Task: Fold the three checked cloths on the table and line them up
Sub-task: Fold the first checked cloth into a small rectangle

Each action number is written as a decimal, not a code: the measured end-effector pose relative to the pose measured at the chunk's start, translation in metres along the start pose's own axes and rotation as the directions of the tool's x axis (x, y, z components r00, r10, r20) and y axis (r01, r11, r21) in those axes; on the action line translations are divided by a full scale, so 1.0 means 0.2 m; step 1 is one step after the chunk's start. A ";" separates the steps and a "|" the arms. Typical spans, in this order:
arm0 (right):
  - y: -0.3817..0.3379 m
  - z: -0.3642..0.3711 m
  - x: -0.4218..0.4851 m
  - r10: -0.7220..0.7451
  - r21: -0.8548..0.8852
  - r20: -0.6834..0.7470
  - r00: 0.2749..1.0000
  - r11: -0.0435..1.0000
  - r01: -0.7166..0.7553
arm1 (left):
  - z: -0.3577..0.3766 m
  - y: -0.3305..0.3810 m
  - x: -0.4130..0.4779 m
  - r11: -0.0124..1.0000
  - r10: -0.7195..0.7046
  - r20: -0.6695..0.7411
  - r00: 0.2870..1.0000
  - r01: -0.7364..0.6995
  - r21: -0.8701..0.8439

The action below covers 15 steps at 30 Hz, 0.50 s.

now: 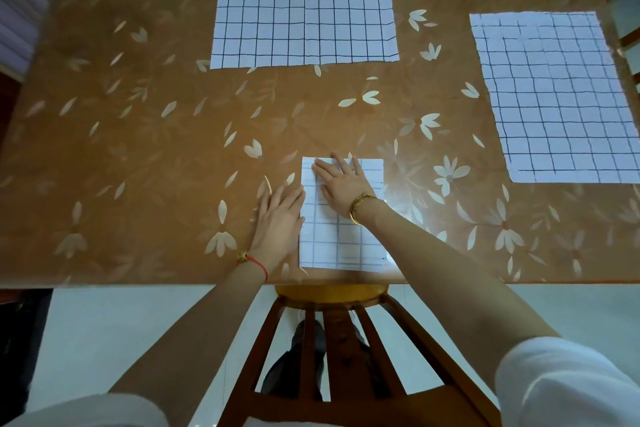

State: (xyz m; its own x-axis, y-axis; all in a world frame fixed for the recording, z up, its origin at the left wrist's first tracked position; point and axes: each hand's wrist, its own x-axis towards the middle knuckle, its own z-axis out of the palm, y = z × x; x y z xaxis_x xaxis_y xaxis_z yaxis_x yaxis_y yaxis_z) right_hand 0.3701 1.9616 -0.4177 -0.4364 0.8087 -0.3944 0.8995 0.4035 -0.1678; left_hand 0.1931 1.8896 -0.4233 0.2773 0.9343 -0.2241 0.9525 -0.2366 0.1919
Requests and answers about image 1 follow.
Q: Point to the person's right hand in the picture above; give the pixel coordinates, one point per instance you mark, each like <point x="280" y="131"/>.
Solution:
<point x="350" y="189"/>

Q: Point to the person's left hand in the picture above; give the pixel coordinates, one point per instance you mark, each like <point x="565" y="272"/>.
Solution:
<point x="277" y="226"/>

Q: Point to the person's left thumb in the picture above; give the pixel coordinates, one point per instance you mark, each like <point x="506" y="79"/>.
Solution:
<point x="300" y="224"/>

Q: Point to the person's right thumb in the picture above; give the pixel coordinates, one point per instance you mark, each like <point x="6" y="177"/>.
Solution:
<point x="325" y="191"/>

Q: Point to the person's right middle finger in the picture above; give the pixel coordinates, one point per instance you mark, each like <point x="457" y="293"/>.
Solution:
<point x="341" y="164"/>

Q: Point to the small white grid cloth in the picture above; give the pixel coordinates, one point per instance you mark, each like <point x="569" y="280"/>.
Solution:
<point x="345" y="241"/>

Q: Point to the person's left forearm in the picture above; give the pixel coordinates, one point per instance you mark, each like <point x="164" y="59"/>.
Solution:
<point x="200" y="321"/>

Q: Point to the person's right forearm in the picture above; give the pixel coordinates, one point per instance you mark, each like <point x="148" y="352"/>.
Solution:
<point x="450" y="271"/>

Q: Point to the brown wooden chair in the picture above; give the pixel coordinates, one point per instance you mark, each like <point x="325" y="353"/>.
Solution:
<point x="340" y="341"/>

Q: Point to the person's dark trouser legs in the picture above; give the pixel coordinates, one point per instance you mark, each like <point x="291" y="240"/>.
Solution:
<point x="292" y="366"/>

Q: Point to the large white grid cloth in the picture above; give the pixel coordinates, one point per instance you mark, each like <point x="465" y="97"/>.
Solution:
<point x="555" y="96"/>
<point x="305" y="9"/>

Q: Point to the floral plastic table cover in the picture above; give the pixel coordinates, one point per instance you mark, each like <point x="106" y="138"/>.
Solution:
<point x="150" y="141"/>

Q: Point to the person's white left sleeve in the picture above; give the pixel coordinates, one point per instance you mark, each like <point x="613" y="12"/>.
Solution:
<point x="90" y="414"/>

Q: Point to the person's white sleeve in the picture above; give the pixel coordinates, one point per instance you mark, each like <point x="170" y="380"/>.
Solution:
<point x="570" y="386"/>
<point x="90" y="414"/>

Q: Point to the person's white right sleeve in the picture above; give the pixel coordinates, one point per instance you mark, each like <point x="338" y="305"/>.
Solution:
<point x="570" y="386"/>

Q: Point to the pale pleated curtain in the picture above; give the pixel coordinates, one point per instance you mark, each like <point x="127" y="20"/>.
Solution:
<point x="20" y="6"/>

